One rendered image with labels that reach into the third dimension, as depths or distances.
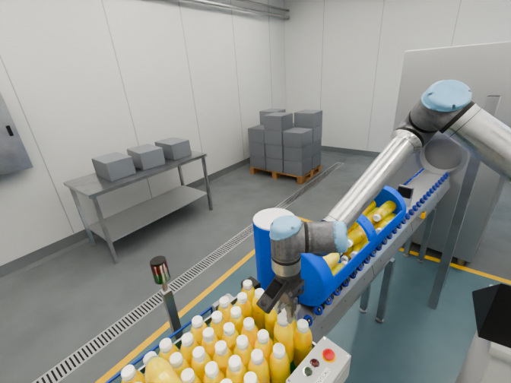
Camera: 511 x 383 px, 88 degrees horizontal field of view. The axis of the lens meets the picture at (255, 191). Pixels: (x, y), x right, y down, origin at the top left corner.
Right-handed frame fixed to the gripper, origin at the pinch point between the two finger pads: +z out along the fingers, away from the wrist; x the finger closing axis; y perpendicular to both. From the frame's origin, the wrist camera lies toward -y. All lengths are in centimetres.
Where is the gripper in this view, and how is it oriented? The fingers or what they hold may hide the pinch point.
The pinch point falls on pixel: (283, 318)
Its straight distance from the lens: 99.3
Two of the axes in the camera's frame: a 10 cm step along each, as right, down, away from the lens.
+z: 0.7, 9.1, 4.1
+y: 7.2, -3.3, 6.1
